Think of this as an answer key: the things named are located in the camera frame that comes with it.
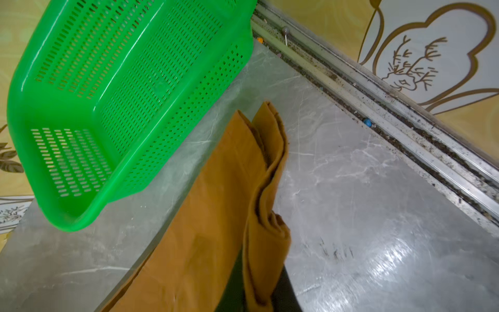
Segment green plastic basket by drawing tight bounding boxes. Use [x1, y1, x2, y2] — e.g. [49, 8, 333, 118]
[6, 1, 256, 232]

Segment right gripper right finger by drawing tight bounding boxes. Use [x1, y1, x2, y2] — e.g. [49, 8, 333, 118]
[271, 267, 302, 312]

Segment brown long pants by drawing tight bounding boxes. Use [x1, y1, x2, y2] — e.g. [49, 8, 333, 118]
[103, 102, 291, 311]

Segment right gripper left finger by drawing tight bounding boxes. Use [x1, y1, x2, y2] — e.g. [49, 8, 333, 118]
[215, 251, 246, 312]

